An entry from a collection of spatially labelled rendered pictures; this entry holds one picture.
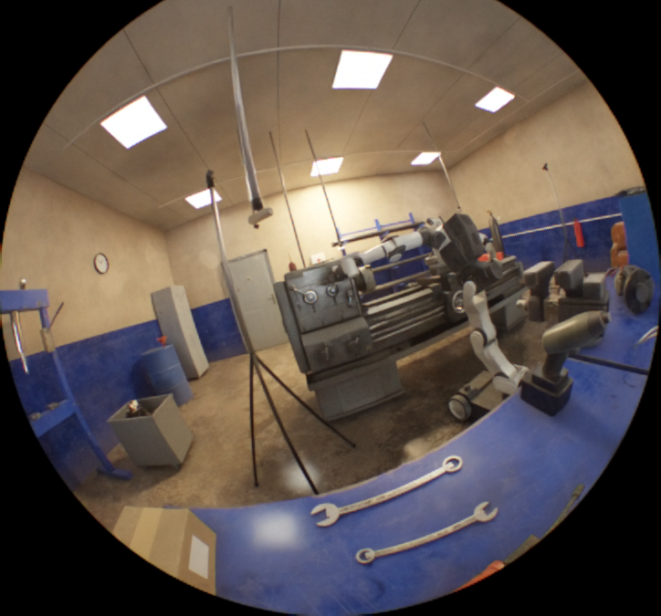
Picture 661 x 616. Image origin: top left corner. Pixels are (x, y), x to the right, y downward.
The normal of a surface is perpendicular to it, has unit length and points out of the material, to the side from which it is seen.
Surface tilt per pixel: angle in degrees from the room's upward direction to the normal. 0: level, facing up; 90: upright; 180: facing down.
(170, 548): 0
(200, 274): 90
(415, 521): 0
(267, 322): 90
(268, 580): 0
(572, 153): 90
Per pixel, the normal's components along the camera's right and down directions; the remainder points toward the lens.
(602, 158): -0.95, 0.28
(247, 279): 0.17, 0.00
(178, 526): -0.27, -0.96
